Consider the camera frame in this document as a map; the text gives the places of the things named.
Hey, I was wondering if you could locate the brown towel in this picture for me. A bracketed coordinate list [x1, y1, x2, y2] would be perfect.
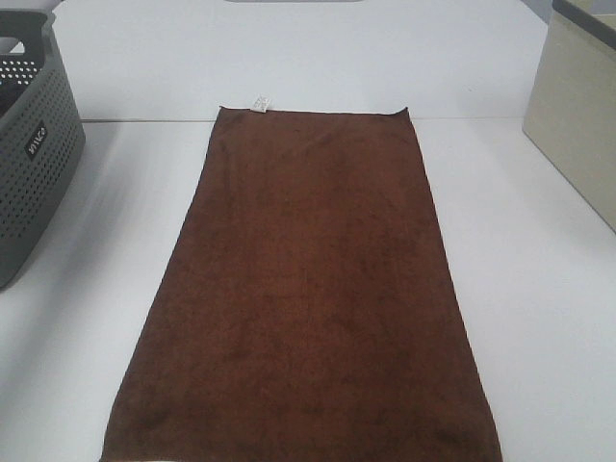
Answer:
[101, 108, 501, 461]

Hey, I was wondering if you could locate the beige storage box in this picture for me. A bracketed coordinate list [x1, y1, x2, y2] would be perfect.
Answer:
[523, 1, 615, 228]

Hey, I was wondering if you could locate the grey perforated plastic basket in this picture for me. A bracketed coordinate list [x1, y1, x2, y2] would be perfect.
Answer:
[1, 9, 86, 286]

